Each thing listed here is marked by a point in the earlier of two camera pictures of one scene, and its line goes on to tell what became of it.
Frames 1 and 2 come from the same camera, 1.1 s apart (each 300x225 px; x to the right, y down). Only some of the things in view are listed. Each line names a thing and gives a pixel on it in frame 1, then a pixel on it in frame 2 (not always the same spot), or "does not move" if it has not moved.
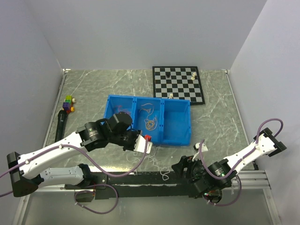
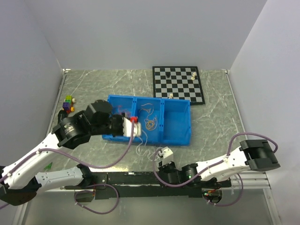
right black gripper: (185, 161) → (162, 168)
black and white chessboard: (183, 82) does not move
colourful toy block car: (67, 104) does not move
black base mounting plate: (138, 184) does not move
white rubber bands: (133, 161) → (145, 144)
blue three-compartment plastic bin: (167, 121) does not move
